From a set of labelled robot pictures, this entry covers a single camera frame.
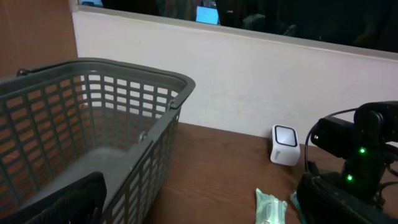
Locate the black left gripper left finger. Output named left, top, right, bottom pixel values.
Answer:
left=1, top=172, right=107, bottom=224

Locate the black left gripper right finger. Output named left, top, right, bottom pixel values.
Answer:
left=297, top=173, right=397, bottom=224

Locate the light green wet wipes pack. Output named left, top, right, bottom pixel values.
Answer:
left=255, top=189, right=287, bottom=224

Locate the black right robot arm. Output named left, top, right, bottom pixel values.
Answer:
left=306, top=101, right=397, bottom=202

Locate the white barcode scanner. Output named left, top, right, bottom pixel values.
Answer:
left=270, top=124, right=300, bottom=166

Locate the grey plastic shopping basket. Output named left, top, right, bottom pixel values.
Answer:
left=1, top=58, right=195, bottom=223

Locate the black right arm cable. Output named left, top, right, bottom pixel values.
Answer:
left=303, top=107, right=358, bottom=174

